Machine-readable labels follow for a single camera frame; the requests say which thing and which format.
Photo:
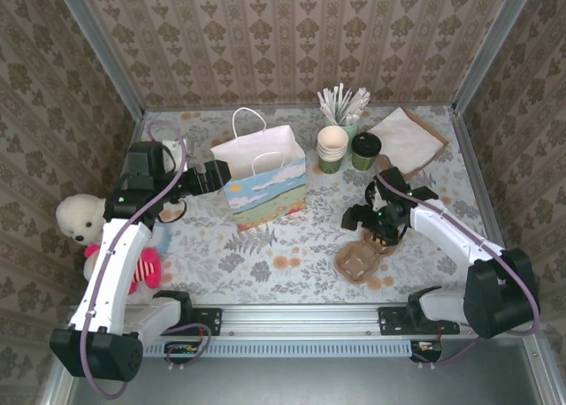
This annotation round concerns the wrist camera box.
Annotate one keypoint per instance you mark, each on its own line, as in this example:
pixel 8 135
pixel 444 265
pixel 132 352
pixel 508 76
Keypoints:
pixel 170 146
pixel 376 197

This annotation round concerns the green paper coffee cup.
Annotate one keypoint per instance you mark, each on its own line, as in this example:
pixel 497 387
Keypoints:
pixel 364 162

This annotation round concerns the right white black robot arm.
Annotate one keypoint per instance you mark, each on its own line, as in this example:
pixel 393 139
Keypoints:
pixel 455 237

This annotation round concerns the pink striped plush doll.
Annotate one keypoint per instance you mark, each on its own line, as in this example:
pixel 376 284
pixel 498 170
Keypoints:
pixel 148 268

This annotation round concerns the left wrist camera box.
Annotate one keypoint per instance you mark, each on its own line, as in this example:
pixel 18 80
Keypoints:
pixel 170 146

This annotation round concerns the landscape print paper gift bag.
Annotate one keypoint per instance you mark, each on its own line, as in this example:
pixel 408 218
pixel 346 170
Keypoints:
pixel 265 193

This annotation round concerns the white paper napkin stack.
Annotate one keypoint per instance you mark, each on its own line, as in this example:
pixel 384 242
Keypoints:
pixel 407 144

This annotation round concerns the white plush bear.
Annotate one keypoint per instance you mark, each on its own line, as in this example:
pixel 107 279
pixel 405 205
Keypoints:
pixel 77 215

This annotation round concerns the stack of green paper cups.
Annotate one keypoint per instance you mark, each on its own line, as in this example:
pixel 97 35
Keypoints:
pixel 331 157

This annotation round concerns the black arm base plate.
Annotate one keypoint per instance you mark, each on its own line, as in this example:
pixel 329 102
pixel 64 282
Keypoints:
pixel 212 321
pixel 389 321

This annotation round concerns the paper wrapped straw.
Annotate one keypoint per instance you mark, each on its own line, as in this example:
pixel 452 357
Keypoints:
pixel 326 106
pixel 340 100
pixel 359 101
pixel 331 103
pixel 364 106

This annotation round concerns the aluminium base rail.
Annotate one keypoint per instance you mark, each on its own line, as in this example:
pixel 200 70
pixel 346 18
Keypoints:
pixel 300 318

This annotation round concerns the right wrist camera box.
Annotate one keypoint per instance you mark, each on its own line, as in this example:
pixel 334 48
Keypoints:
pixel 376 197

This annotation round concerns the floral patterned tablecloth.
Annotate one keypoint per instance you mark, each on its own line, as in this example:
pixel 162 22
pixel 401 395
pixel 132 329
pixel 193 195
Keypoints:
pixel 287 268

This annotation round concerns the brown pulp cup carrier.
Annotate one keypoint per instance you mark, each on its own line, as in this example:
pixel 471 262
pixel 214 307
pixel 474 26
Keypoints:
pixel 358 263

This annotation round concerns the grey metal panel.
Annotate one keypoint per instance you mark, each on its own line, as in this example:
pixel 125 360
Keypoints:
pixel 287 383

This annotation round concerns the aluminium table edge rail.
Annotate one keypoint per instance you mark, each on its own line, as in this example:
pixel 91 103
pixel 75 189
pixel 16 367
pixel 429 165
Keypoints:
pixel 138 126
pixel 287 108
pixel 471 157

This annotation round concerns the aluminium frame post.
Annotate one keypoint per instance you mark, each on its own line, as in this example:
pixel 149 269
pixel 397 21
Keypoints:
pixel 99 47
pixel 493 47

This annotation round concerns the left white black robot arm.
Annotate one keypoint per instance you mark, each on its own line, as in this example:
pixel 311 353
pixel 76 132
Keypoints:
pixel 119 263

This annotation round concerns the black plastic cup lid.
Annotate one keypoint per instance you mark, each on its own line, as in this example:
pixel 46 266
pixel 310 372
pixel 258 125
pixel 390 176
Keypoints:
pixel 366 143

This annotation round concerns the light blue plush accessory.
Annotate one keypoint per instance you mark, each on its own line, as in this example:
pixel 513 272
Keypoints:
pixel 164 241

